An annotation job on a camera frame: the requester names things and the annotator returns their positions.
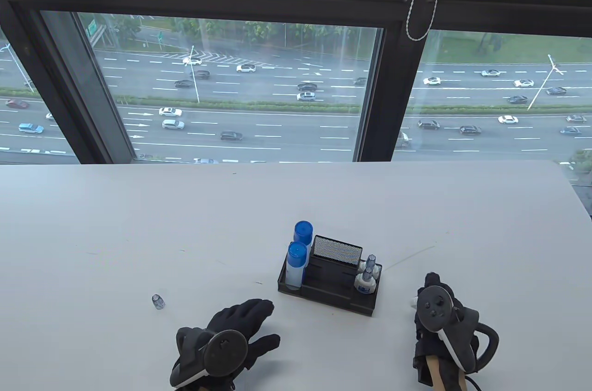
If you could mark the person's left hand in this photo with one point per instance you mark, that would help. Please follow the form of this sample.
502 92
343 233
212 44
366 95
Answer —
240 314

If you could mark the person's right hand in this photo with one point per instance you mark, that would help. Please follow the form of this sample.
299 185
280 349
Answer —
465 324

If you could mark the clear tall glue bottle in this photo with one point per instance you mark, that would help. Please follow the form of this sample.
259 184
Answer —
294 276

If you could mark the blue bottle cap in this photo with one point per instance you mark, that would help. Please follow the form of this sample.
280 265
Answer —
297 253
303 230

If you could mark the person's right forearm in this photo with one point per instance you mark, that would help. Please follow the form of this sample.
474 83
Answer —
444 375

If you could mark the black left hand controller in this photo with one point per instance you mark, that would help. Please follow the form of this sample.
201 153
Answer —
224 354

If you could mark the black mesh desk organizer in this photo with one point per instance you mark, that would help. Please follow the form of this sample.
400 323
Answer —
333 287

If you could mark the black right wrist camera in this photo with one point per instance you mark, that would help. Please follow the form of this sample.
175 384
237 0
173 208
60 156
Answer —
422 370

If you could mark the black window frame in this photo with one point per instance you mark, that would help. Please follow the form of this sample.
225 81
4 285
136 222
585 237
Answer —
393 86

